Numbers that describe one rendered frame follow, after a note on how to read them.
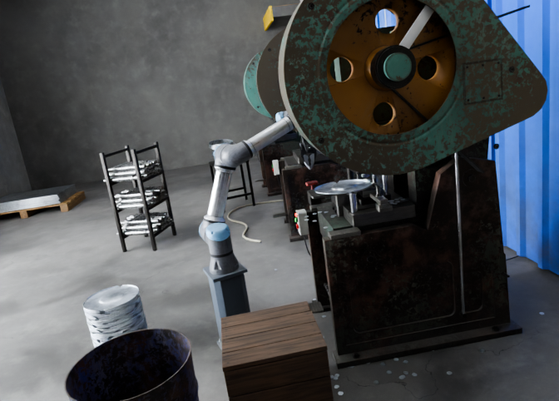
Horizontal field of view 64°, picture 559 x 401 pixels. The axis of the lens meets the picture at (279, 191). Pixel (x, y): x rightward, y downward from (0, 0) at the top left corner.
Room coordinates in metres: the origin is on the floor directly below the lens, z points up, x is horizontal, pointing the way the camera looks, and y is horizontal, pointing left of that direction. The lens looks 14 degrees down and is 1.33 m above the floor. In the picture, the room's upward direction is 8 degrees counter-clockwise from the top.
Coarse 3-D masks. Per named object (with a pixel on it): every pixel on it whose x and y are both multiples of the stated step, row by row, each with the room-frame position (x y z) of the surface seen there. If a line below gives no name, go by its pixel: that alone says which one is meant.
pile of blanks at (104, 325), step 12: (132, 300) 2.19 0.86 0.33; (96, 312) 2.11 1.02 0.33; (108, 312) 2.11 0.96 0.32; (120, 312) 2.13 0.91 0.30; (132, 312) 2.18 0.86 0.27; (96, 324) 2.11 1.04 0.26; (108, 324) 2.11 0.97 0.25; (120, 324) 2.12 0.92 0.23; (132, 324) 2.18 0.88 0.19; (144, 324) 2.26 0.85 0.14; (96, 336) 2.13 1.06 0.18; (108, 336) 2.11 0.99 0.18
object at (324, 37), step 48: (336, 0) 1.69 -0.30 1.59; (432, 0) 1.72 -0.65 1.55; (480, 0) 1.74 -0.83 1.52; (288, 48) 1.68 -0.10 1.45; (480, 48) 1.74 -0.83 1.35; (288, 96) 1.68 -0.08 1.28; (480, 96) 1.73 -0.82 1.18; (528, 96) 1.75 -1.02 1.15; (336, 144) 1.69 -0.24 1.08; (384, 144) 1.70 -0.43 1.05; (432, 144) 1.72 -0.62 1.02
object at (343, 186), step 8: (328, 184) 2.29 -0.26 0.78; (336, 184) 2.26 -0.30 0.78; (344, 184) 2.20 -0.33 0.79; (352, 184) 2.18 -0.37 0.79; (360, 184) 2.18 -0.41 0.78; (368, 184) 2.15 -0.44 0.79; (320, 192) 2.09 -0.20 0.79; (328, 192) 2.09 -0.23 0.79; (336, 192) 2.07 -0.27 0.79; (344, 192) 2.03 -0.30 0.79
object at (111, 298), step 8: (112, 288) 2.38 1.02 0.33; (120, 288) 2.37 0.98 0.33; (128, 288) 2.35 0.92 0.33; (136, 288) 2.33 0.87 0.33; (96, 296) 2.30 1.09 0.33; (104, 296) 2.27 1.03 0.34; (112, 296) 2.25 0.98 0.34; (120, 296) 2.24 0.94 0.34; (128, 296) 2.24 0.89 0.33; (88, 304) 2.20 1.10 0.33; (96, 304) 2.19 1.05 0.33; (104, 304) 2.18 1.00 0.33; (112, 304) 2.16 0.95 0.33; (120, 304) 2.14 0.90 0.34
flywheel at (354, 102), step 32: (384, 0) 1.78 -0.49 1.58; (416, 0) 1.79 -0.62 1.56; (352, 32) 1.77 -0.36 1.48; (416, 32) 1.74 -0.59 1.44; (448, 32) 1.80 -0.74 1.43; (352, 64) 1.78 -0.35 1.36; (384, 64) 1.65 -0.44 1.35; (416, 64) 1.79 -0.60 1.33; (448, 64) 1.80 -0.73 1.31; (352, 96) 1.77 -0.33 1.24; (384, 96) 1.78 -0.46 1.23; (416, 96) 1.79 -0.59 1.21; (384, 128) 1.78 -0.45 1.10
